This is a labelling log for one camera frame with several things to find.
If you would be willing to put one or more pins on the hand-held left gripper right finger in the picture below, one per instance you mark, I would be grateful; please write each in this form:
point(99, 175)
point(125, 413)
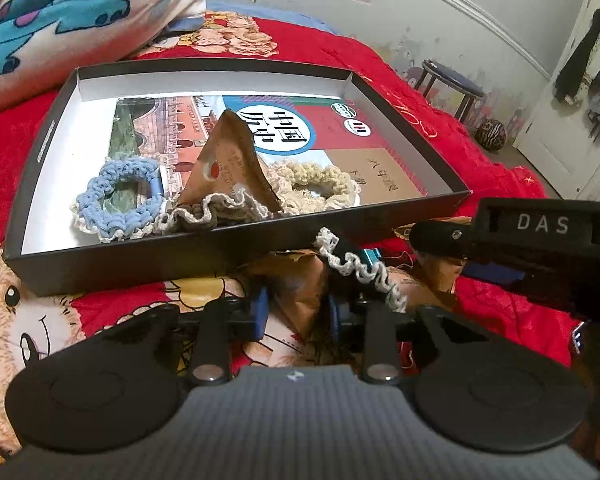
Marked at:
point(336, 321)

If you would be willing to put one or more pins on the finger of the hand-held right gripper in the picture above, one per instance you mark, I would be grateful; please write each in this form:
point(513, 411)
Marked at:
point(495, 272)
point(445, 237)

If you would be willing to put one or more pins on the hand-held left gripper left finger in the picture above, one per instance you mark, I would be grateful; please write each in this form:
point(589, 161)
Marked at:
point(260, 314)

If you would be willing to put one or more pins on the black scrunchie with white trim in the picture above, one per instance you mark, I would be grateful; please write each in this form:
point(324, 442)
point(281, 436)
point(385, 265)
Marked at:
point(360, 265)

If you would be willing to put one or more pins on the brown scrunchie with white trim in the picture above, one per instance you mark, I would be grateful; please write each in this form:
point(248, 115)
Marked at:
point(215, 212)

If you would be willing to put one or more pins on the black cardboard box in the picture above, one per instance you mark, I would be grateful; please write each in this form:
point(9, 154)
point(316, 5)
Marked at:
point(130, 265)

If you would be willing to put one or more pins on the beige crochet scrunchie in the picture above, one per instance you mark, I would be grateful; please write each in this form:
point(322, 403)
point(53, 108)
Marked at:
point(320, 175)

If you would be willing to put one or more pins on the blue crochet scrunchie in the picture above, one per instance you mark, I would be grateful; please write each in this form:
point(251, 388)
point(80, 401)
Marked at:
point(100, 195)

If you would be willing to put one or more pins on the white door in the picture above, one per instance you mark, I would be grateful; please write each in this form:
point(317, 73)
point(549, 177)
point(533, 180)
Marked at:
point(570, 150)

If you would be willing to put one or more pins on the dark patterned ball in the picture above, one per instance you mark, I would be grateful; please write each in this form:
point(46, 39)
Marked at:
point(492, 135)

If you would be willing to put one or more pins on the red bear print blanket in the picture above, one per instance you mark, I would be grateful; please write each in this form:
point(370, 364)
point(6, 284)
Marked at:
point(420, 115)

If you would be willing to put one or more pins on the blue topped metal stool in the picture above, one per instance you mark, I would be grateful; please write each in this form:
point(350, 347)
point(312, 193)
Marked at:
point(452, 82)

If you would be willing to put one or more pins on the picture cover book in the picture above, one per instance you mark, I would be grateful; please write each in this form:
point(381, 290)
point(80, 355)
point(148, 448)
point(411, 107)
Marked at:
point(330, 130)

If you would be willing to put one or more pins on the dark hanging clothes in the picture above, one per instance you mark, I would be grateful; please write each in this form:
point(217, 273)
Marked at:
point(580, 60)

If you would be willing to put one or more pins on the blue bedsheet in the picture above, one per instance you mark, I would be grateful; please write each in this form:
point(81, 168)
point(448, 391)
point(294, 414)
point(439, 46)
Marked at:
point(280, 12)

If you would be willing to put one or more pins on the monster print quilt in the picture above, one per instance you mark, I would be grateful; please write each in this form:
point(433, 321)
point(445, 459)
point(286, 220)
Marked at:
point(55, 25)

